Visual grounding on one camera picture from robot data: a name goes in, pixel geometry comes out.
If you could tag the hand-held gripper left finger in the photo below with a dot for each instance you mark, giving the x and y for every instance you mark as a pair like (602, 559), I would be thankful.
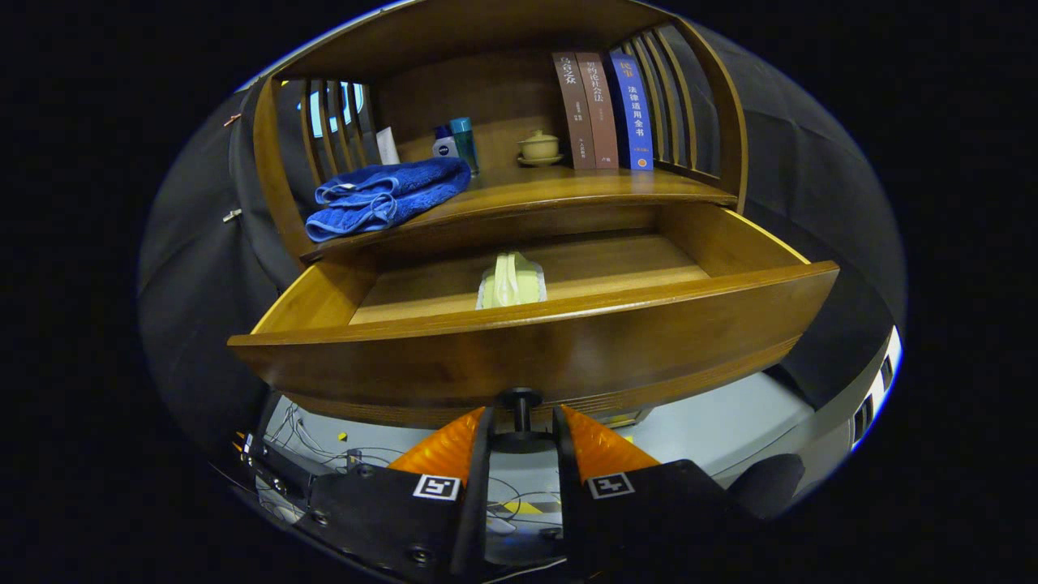
(397, 519)

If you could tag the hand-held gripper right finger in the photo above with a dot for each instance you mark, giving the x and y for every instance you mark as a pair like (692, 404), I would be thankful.
(649, 519)

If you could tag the wooden drawer with black knob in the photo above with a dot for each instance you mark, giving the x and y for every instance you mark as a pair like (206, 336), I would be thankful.
(568, 357)

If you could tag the green scrub brush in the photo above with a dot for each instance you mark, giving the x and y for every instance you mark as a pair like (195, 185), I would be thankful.
(511, 284)

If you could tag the wooden countertop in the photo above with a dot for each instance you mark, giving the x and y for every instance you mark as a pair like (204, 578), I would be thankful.
(551, 186)

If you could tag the brown wooden cabinet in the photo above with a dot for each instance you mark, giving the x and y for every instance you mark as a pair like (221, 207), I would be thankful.
(486, 97)

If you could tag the white vented appliance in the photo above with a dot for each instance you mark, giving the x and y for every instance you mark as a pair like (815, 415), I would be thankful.
(880, 389)

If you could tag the blue folded towel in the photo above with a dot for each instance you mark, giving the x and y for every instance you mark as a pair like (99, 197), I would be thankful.
(381, 199)

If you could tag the white tube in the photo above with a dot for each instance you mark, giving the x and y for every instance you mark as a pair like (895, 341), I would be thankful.
(388, 148)

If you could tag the white bottle with blue cap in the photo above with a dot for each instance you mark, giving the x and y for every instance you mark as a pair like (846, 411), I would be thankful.
(443, 146)

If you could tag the teal clear bottle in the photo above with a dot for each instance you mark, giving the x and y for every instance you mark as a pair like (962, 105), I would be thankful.
(465, 146)

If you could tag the beige lidded teacup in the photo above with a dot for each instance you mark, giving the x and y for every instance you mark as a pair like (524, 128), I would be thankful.
(539, 148)

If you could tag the blue book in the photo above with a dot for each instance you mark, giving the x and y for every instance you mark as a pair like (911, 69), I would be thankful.
(632, 113)

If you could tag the reddish brown book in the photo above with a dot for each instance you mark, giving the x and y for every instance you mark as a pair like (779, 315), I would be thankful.
(598, 113)

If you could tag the dark brown book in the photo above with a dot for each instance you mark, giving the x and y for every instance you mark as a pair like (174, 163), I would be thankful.
(574, 113)

